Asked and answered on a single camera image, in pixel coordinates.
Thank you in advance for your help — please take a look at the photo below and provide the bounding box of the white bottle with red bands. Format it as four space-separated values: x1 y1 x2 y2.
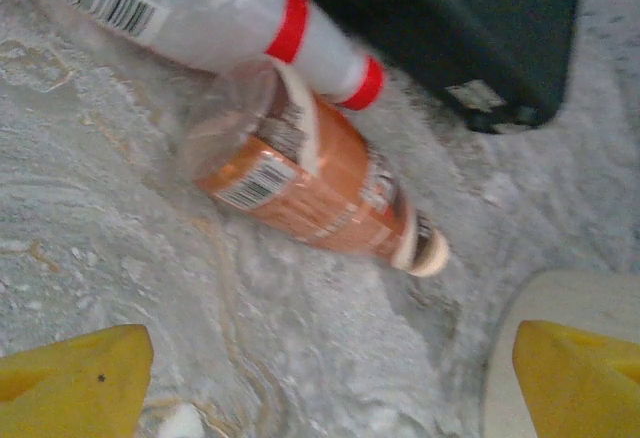
0 0 389 112

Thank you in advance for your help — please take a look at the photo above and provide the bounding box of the black hard case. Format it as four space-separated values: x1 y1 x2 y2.
272 0 586 135

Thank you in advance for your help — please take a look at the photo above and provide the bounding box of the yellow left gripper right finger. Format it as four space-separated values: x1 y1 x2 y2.
513 320 640 438

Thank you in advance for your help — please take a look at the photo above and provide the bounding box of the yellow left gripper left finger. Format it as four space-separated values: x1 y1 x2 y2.
0 323 154 438

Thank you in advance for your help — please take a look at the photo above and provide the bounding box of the translucent pink bin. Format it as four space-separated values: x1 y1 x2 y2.
480 266 640 438

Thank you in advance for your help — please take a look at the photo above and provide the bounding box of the brown label drink bottle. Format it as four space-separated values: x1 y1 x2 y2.
177 55 452 279

